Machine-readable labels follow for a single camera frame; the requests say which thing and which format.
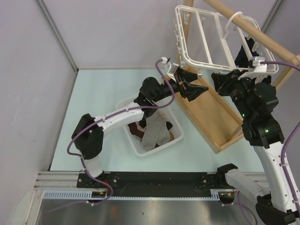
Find wooden drying rack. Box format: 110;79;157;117
175;0;300;153

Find white corner clip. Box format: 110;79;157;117
197;70;203;79

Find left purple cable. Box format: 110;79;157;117
45;60;175;213

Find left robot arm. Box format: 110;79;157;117
71;67;209;188

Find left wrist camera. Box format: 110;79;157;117
161;57;179;81

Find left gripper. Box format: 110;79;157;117
151;67;208;103

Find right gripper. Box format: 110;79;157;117
212;69;253;120

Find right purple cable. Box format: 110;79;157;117
220;60;300;225

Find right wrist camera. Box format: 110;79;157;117
238;56;270;80

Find brown striped socks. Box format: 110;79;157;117
127;122;145;140

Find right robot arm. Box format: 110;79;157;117
211;70;300;225

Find white clip hanger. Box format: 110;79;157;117
174;5;275;72

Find purple cable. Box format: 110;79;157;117
45;60;175;213
220;60;300;225

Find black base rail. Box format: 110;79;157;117
77;171;235;199

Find white plastic basket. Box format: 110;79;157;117
123;106;184;157

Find black hanging socks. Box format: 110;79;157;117
234;37;272;83

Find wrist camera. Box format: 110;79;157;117
238;56;270;80
161;57;179;81

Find grey socks pair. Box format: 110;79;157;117
142;112;171;150

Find black striped socks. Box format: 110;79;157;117
137;120;173;130

